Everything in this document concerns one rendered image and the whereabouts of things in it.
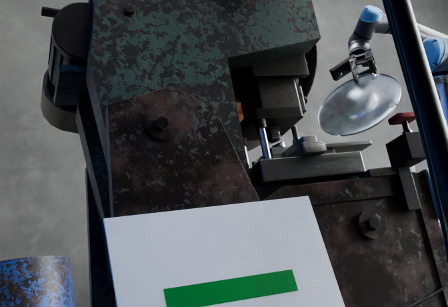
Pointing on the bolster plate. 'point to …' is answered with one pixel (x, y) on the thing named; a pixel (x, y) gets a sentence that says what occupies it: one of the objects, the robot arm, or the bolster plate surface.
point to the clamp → (304, 145)
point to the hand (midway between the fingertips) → (355, 82)
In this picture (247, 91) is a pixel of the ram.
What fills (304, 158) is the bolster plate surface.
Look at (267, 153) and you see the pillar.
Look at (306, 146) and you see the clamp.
